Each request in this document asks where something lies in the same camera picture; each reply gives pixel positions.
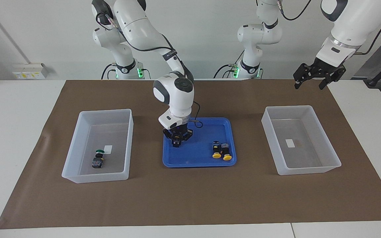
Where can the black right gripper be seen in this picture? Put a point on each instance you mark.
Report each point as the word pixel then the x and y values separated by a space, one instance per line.
pixel 179 130

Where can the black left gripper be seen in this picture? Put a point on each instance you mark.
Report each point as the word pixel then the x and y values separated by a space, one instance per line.
pixel 322 67

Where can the green push button switch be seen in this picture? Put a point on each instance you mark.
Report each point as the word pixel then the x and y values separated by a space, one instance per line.
pixel 176 142
pixel 98 162

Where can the yellow push button switch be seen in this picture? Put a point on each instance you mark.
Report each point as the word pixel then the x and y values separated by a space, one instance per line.
pixel 226 152
pixel 216 150

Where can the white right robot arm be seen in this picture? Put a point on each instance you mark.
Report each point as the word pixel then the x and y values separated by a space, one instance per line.
pixel 137 26

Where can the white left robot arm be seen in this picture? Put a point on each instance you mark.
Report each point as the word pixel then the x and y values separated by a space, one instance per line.
pixel 352 19

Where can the blue plastic tray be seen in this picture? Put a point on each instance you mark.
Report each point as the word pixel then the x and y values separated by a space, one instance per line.
pixel 200 155

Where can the brown paper table mat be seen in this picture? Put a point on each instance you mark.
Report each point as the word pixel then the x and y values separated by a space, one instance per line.
pixel 190 198

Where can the white sticker in box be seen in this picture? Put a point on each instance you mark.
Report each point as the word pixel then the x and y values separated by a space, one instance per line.
pixel 290 143
pixel 108 149

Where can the translucent white plastic box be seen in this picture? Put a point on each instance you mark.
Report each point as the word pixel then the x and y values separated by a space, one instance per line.
pixel 88 138
pixel 303 158

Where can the white wall socket box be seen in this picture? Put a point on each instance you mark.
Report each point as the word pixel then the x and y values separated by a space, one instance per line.
pixel 30 71

